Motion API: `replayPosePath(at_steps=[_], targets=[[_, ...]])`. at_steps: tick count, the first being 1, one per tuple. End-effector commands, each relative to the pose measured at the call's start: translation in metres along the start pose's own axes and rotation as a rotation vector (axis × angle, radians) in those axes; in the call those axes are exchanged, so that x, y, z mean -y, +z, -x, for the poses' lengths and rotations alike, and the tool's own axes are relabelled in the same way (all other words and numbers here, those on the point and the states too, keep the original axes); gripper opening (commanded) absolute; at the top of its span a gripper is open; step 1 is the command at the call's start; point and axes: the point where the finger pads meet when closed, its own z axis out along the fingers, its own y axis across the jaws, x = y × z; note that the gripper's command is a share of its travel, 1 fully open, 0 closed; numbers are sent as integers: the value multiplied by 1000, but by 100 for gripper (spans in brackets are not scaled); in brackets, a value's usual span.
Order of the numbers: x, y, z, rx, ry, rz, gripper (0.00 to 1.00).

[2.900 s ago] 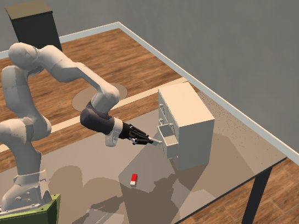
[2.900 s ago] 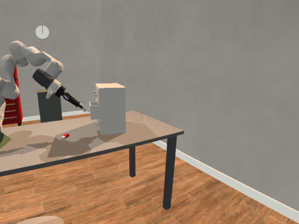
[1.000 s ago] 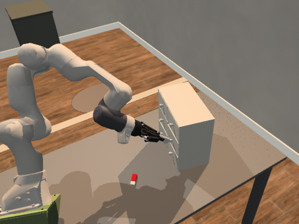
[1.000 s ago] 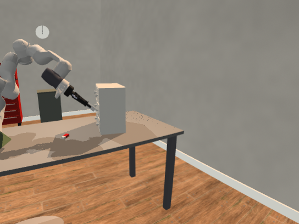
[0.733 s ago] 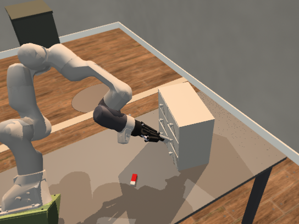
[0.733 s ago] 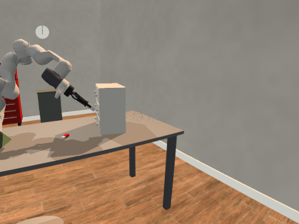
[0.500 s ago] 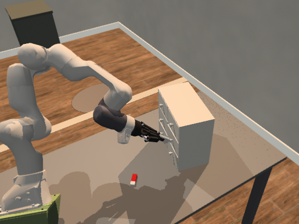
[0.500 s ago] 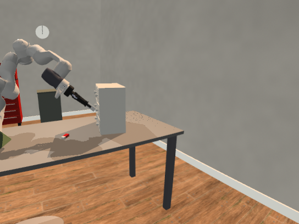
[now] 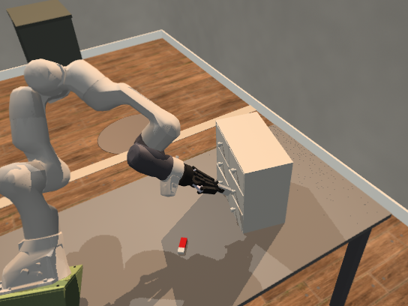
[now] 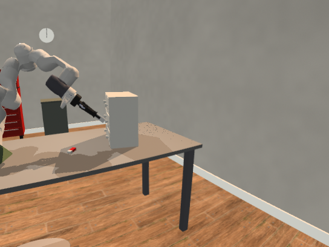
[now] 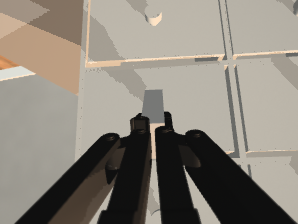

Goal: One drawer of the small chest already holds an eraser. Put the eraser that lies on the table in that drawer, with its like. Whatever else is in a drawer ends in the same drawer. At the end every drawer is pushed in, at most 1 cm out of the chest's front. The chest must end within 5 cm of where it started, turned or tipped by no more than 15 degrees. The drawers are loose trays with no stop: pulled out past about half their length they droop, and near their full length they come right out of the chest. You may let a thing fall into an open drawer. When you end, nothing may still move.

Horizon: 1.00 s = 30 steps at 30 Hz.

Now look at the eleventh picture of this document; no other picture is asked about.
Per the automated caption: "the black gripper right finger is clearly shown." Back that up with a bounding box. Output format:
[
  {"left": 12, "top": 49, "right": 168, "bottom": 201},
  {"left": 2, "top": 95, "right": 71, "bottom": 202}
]
[{"left": 153, "top": 89, "right": 297, "bottom": 224}]

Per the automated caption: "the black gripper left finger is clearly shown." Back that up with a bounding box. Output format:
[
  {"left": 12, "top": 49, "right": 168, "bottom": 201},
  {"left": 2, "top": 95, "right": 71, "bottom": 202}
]
[{"left": 15, "top": 90, "right": 154, "bottom": 224}]

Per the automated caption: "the white chest of drawers with wooden top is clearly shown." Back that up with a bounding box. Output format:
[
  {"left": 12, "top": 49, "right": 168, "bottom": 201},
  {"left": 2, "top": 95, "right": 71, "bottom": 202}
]
[{"left": 75, "top": 0, "right": 298, "bottom": 175}]

